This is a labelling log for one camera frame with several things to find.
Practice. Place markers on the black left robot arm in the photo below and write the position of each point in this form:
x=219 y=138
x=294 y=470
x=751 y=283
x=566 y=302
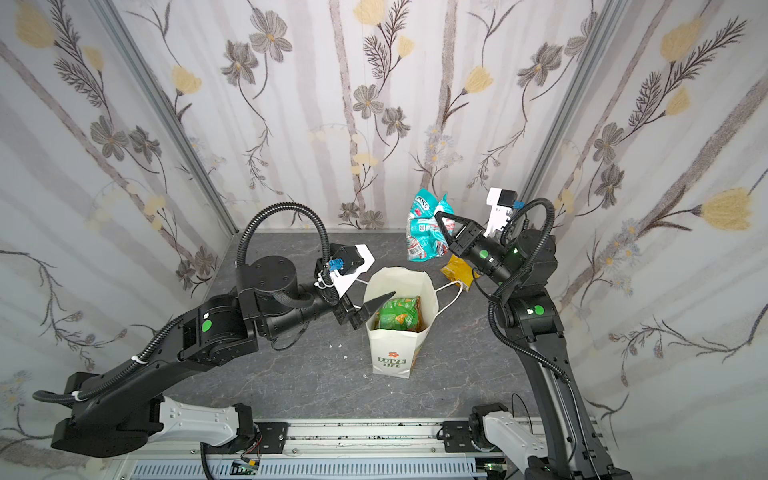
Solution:
x=126 y=408

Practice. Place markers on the small green circuit board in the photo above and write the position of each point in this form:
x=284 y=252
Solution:
x=240 y=468

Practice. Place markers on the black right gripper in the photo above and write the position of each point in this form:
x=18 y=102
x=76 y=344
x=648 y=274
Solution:
x=462 y=237

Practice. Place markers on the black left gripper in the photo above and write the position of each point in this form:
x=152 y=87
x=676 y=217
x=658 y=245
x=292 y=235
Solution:
x=347 y=306

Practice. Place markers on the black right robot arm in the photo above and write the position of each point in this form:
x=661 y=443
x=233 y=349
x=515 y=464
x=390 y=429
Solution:
x=523 y=317

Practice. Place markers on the white paper shopping bag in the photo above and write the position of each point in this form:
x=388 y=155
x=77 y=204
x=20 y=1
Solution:
x=393 y=353

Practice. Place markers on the teal candy bag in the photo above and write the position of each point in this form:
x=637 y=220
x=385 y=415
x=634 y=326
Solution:
x=424 y=238

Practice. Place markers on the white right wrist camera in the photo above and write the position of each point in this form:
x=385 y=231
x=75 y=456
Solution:
x=503 y=203

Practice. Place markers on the green chips bag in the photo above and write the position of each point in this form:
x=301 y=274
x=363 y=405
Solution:
x=400 y=314

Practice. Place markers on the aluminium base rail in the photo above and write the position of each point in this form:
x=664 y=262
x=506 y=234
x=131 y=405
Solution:
x=354 y=449

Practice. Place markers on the yellow snack packet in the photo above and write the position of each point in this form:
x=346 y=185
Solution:
x=458 y=270

